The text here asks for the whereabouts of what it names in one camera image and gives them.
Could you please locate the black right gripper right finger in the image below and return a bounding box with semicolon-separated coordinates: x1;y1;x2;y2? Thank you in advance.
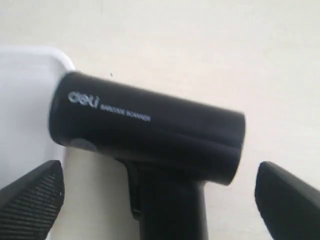
254;161;320;240

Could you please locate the white plastic tray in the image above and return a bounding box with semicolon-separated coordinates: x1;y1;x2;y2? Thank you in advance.
0;46;75;187

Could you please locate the black barcode scanner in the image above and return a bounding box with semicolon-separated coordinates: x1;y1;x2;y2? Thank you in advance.
48;71;246;240

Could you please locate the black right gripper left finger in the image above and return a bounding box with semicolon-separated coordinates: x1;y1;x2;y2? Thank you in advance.
0;160;65;240

